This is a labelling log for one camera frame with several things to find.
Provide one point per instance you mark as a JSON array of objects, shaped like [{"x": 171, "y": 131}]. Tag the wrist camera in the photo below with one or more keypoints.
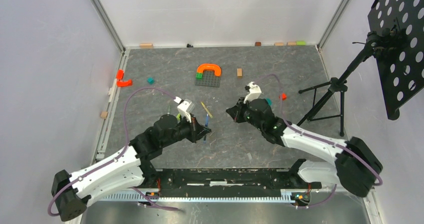
[
  {"x": 253, "y": 92},
  {"x": 184, "y": 108}
]

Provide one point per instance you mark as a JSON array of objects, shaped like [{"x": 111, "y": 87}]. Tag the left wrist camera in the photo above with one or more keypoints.
[{"x": 184, "y": 108}]

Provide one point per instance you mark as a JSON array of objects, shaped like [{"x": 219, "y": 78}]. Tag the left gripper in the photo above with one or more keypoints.
[{"x": 197, "y": 131}]

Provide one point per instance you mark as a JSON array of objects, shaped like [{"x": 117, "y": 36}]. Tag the orange curved block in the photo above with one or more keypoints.
[{"x": 124, "y": 83}]

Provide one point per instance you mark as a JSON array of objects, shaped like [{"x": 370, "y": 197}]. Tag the blue pen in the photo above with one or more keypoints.
[{"x": 206, "y": 125}]

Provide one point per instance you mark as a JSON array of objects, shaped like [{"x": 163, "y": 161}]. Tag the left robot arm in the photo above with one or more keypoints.
[{"x": 129, "y": 167}]

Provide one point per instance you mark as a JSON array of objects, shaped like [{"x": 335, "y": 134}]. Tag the wooden block at wall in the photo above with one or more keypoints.
[{"x": 146, "y": 45}]

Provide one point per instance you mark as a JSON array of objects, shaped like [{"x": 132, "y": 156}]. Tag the black tripod stand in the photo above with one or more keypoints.
[{"x": 341, "y": 80}]

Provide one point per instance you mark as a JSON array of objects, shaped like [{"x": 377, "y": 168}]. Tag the yellow highlighter pen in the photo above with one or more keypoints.
[{"x": 206, "y": 109}]

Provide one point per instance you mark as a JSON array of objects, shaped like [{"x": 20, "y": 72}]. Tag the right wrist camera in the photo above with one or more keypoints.
[{"x": 253, "y": 92}]

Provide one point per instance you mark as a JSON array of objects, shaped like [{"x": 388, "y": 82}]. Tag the red cube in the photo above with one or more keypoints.
[{"x": 283, "y": 96}]

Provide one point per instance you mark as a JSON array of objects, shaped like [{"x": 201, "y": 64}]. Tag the black perforated panel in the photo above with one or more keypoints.
[{"x": 400, "y": 52}]

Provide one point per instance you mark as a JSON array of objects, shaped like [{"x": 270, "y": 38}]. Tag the dark grey lego baseplate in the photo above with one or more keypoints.
[{"x": 208, "y": 80}]

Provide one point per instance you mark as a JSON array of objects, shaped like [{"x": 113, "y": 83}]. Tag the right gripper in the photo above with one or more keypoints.
[{"x": 235, "y": 111}]

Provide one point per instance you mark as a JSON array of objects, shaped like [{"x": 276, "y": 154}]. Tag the small teal cube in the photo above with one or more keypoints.
[{"x": 150, "y": 80}]

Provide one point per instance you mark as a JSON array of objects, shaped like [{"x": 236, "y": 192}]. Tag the teal half-round block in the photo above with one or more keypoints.
[{"x": 269, "y": 101}]

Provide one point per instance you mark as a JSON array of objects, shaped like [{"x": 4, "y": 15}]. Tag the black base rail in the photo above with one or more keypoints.
[{"x": 226, "y": 182}]

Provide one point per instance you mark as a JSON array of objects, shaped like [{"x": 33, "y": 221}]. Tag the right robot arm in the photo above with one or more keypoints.
[{"x": 349, "y": 163}]

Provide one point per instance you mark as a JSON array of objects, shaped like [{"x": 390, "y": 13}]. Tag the orange arch block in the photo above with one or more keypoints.
[{"x": 216, "y": 69}]

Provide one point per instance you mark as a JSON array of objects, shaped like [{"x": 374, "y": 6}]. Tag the green lego brick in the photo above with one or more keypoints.
[{"x": 199, "y": 76}]

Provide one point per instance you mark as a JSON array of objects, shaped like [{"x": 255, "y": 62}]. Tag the wooden block left edge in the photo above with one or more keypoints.
[{"x": 104, "y": 115}]

